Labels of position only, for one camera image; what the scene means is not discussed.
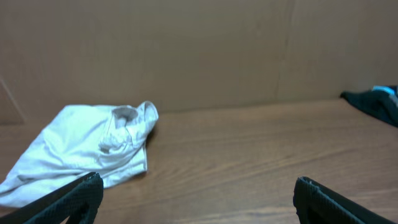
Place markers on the beige folded garment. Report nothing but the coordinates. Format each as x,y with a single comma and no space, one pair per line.
108,140

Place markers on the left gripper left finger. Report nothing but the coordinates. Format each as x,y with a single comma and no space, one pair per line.
76,202

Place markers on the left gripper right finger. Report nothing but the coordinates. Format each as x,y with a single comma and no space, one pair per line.
317,204

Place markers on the black garment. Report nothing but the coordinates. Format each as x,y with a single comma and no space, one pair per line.
377,104

